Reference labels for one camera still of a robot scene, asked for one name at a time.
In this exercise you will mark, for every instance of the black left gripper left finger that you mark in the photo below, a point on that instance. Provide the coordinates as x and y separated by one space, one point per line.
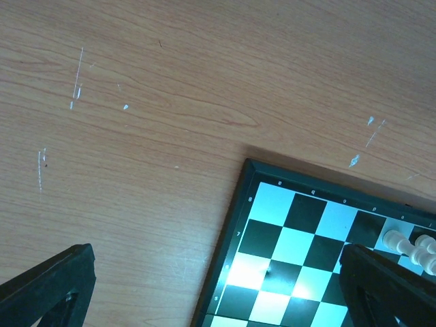
56 292

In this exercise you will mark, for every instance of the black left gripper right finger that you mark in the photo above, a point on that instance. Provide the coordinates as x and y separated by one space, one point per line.
379 292

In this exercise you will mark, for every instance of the white chess piece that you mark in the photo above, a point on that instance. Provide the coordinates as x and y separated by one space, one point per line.
427 242
396 241

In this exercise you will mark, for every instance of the black white chessboard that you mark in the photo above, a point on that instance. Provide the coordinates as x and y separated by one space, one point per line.
277 258

